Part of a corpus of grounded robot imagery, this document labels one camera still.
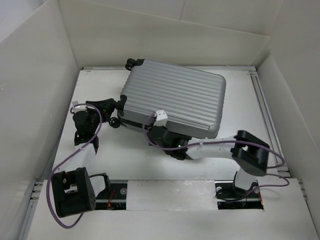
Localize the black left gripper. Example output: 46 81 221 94
85 99 114 134

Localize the grey hard-shell suitcase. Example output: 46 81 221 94
117 58 227 139

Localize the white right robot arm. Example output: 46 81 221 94
144 126 270 197

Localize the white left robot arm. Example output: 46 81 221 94
49 98 117 218

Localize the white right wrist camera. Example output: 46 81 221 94
153 109 168 127

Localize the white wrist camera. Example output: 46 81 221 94
69 101 87 114
153 109 168 127

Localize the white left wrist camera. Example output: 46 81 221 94
69 101 87 114

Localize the aluminium rail frame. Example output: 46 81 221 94
26 66 318 240

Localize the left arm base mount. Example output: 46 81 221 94
91 179 128 211

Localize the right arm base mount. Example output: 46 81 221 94
215 181 264 210

